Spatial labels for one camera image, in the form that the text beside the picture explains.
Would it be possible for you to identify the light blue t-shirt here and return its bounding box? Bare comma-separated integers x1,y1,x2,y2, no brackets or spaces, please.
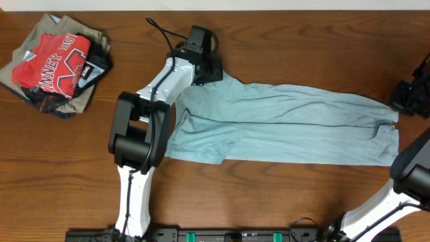
166,75,399,166

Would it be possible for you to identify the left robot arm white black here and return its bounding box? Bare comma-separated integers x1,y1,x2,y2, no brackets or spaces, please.
108,26,223,241

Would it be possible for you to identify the red printed t-shirt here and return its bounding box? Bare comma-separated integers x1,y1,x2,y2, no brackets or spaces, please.
11,34,91,99

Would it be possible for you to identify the small black cable loop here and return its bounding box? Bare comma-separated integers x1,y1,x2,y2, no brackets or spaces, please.
288,216,318,242

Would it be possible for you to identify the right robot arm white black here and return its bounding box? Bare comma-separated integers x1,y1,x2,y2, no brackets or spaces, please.
319,57,429,242

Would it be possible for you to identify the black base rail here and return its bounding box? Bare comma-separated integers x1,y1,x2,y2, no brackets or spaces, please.
65,225,402,242

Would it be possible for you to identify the khaki folded garment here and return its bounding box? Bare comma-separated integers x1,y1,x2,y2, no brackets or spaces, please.
0,13,112,114

